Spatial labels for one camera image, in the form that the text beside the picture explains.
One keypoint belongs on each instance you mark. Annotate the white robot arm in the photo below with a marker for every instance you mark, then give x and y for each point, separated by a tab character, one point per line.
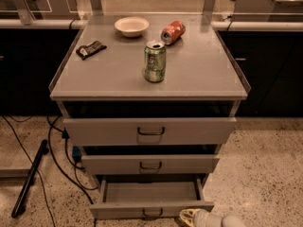
230	221

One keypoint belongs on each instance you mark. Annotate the grey middle drawer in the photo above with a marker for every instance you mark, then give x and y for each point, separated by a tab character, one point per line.
149	164

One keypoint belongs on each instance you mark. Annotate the black floor bar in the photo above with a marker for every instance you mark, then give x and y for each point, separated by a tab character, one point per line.
20	203

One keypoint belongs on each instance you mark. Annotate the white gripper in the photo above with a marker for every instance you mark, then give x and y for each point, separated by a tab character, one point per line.
204	218

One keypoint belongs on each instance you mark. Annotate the grey top drawer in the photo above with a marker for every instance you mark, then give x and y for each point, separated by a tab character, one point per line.
149	131

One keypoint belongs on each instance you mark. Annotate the white horizontal rail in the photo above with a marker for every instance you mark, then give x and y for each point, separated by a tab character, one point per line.
230	26

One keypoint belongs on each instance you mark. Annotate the grey bottom drawer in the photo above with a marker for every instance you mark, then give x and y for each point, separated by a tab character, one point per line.
149	196

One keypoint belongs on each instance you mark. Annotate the green soda can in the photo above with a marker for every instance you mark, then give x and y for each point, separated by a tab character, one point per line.
155	61

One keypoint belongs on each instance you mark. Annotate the grey drawer cabinet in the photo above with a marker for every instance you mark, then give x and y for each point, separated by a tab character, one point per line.
200	81

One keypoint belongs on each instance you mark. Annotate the black snack wrapper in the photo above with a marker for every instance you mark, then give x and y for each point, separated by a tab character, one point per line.
86	51

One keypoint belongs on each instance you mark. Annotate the orange soda can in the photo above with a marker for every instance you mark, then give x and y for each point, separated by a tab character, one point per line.
172	32

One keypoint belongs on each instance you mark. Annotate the grey drawer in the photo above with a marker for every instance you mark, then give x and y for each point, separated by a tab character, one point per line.
149	196
149	164
149	131

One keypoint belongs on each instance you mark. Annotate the blue power adapter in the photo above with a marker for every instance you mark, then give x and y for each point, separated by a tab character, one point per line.
76	154

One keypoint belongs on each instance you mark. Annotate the white bowl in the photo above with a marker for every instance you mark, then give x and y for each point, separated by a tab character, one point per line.
131	27

